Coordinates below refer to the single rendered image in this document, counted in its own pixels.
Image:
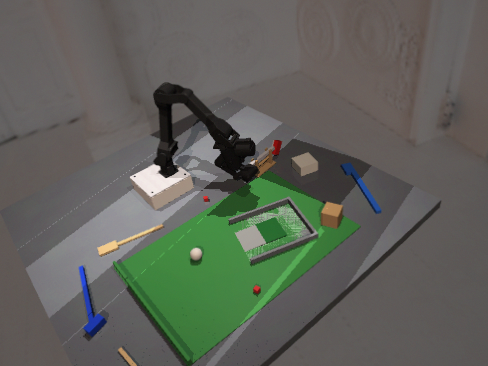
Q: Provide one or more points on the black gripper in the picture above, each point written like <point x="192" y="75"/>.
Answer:
<point x="235" y="164"/>

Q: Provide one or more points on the brown cube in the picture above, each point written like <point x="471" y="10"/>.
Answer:
<point x="331" y="215"/>

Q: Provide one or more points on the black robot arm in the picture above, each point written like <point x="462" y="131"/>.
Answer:
<point x="168" y="94"/>

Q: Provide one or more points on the white golf ball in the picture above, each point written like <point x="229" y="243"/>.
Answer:
<point x="196" y="254"/>

